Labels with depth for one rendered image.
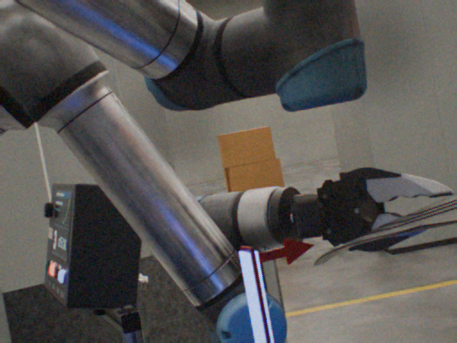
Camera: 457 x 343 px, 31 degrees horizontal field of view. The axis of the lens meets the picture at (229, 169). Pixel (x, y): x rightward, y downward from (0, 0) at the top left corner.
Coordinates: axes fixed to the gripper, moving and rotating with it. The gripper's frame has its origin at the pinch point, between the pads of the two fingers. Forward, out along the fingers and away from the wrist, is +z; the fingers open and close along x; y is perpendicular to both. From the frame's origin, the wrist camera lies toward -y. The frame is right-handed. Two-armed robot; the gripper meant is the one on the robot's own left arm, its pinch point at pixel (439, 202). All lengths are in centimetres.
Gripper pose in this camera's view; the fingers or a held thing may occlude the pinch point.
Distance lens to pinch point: 88.3
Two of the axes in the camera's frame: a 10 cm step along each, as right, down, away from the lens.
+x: 1.2, 9.9, -0.3
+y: 5.5, -0.4, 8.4
